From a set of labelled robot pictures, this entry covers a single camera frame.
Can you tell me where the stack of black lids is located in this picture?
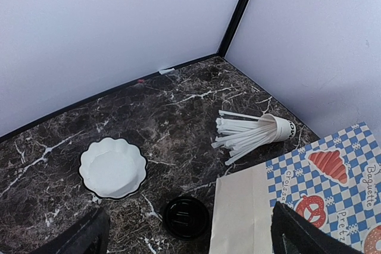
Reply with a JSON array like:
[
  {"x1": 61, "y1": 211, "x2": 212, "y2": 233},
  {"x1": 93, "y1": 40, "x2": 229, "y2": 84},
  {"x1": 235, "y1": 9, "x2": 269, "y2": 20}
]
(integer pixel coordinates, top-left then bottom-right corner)
[{"x1": 163, "y1": 196, "x2": 210, "y2": 241}]

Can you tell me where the right black corner post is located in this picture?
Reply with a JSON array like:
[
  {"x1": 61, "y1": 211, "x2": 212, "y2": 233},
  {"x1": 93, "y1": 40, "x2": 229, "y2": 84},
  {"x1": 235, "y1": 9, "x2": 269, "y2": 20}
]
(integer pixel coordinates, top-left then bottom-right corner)
[{"x1": 217, "y1": 0, "x2": 249, "y2": 58}]

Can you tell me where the patterned paper takeout bag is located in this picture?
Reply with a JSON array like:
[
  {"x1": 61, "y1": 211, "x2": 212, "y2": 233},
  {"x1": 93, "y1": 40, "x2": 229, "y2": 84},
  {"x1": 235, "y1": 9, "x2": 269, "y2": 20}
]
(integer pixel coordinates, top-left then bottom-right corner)
[{"x1": 210, "y1": 123, "x2": 380, "y2": 253}]

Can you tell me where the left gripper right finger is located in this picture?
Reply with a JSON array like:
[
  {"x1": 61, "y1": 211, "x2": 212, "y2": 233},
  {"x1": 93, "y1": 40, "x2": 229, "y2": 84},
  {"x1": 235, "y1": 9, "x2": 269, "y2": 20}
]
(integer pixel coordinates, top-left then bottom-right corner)
[{"x1": 271, "y1": 202, "x2": 360, "y2": 253}]

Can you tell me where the white fluted ceramic bowl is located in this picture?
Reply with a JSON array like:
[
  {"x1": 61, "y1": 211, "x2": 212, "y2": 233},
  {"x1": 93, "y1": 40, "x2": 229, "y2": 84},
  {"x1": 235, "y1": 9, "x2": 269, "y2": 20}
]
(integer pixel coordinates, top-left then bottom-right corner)
[{"x1": 79, "y1": 137, "x2": 148, "y2": 200}]

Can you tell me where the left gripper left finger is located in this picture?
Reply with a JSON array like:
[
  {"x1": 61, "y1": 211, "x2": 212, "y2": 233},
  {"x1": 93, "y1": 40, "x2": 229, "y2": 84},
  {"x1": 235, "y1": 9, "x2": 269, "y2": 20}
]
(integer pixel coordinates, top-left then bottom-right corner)
[{"x1": 35, "y1": 208, "x2": 110, "y2": 253}]

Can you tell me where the bundle of white wrapped straws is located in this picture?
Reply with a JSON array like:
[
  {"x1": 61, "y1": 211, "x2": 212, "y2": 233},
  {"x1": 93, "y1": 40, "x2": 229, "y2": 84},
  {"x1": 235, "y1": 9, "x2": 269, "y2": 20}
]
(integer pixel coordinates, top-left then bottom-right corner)
[{"x1": 211, "y1": 110, "x2": 277, "y2": 165}]

